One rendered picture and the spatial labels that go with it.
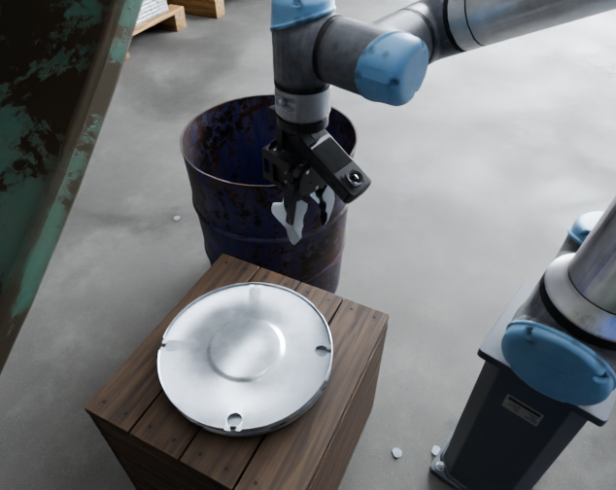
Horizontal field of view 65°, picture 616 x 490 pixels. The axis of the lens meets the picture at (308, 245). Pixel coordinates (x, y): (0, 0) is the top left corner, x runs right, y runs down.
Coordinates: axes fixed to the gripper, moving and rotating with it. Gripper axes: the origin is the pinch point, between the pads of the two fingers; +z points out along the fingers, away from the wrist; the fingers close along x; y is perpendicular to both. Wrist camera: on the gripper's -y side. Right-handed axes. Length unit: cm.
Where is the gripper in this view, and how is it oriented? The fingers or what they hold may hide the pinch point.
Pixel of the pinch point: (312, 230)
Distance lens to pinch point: 78.1
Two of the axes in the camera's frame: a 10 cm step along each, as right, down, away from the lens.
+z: 0.0, 7.3, 6.8
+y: -7.1, -4.8, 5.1
